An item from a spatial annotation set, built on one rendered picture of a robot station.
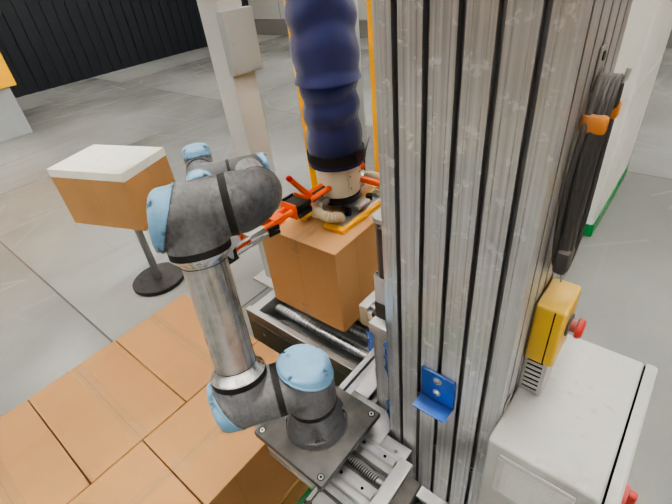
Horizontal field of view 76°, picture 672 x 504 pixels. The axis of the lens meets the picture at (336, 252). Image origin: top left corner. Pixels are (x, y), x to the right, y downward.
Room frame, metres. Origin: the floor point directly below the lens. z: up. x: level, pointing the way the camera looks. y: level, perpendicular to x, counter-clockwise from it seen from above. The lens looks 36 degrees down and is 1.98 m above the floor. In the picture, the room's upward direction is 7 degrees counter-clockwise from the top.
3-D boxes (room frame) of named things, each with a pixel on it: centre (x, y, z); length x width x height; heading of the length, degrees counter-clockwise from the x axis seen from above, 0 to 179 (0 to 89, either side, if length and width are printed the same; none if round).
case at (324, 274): (1.59, -0.05, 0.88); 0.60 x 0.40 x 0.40; 138
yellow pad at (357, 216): (1.51, -0.12, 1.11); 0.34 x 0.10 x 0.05; 136
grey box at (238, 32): (2.48, 0.36, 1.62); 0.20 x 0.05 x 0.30; 137
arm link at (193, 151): (1.15, 0.35, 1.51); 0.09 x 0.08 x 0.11; 12
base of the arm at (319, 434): (0.61, 0.10, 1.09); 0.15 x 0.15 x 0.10
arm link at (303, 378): (0.61, 0.10, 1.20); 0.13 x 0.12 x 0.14; 102
